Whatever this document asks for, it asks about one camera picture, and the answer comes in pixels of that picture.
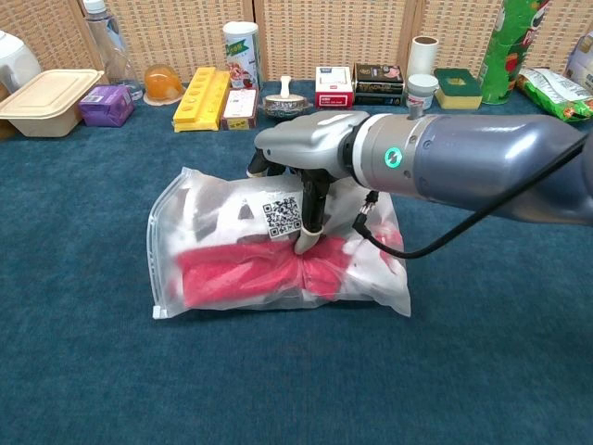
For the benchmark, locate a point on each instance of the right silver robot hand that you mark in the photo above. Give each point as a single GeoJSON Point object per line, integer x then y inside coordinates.
{"type": "Point", "coordinates": [310, 139]}

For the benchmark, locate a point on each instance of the red garment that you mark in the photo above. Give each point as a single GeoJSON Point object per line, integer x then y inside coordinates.
{"type": "Point", "coordinates": [241, 273]}

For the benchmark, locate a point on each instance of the frosted plastic zip bag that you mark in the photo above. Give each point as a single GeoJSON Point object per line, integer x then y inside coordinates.
{"type": "Point", "coordinates": [389, 301]}

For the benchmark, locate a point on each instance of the patterned dark bowl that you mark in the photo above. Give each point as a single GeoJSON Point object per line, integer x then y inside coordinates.
{"type": "Point", "coordinates": [285, 109]}

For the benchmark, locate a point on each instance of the white rice spoon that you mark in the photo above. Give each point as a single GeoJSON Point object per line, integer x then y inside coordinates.
{"type": "Point", "coordinates": [286, 87]}

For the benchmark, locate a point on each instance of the red and white box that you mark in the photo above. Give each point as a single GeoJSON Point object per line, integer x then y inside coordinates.
{"type": "Point", "coordinates": [333, 83]}

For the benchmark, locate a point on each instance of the maroon box with pink label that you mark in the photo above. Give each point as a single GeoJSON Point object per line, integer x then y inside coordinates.
{"type": "Point", "coordinates": [240, 109]}

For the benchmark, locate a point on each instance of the white QR code label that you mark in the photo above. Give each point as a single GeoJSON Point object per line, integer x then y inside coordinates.
{"type": "Point", "coordinates": [280, 218]}

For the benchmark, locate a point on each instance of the black printed box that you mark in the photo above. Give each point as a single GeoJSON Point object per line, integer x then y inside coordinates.
{"type": "Point", "coordinates": [377, 83]}

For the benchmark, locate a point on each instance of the wicker folding screen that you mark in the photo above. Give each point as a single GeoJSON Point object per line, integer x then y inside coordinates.
{"type": "Point", "coordinates": [324, 32]}

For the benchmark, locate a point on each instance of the white printed canister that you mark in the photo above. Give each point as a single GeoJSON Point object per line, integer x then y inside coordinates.
{"type": "Point", "coordinates": [241, 51]}

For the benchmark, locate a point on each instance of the yellow plastic mould tray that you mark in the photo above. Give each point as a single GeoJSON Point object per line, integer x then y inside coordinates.
{"type": "Point", "coordinates": [199, 102]}

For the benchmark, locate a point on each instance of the small white jar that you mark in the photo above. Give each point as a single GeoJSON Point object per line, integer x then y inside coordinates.
{"type": "Point", "coordinates": [421, 92]}

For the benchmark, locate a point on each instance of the white paper roll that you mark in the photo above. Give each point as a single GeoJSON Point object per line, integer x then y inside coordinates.
{"type": "Point", "coordinates": [422, 55]}

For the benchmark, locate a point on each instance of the green and yellow sponge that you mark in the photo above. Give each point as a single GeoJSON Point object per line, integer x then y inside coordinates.
{"type": "Point", "coordinates": [456, 85]}

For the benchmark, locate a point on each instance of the orange jelly cup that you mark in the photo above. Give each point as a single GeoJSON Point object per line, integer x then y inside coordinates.
{"type": "Point", "coordinates": [162, 83]}

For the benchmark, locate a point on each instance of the purple carton box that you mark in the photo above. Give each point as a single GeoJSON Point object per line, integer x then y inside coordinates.
{"type": "Point", "coordinates": [104, 106]}

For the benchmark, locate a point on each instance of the green chips can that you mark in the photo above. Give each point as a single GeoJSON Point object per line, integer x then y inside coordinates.
{"type": "Point", "coordinates": [505, 55]}

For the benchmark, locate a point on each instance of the clear plastic water bottle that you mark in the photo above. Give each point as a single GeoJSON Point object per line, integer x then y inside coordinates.
{"type": "Point", "coordinates": [109, 46]}

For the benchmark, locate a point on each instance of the green snack bag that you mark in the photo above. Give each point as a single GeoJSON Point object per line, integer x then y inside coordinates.
{"type": "Point", "coordinates": [556, 95]}

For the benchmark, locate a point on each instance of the beige lidded lunch box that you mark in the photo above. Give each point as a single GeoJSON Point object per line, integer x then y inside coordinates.
{"type": "Point", "coordinates": [46, 97]}

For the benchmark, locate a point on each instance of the white kitchen appliance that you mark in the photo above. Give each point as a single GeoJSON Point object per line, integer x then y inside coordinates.
{"type": "Point", "coordinates": [14, 60]}

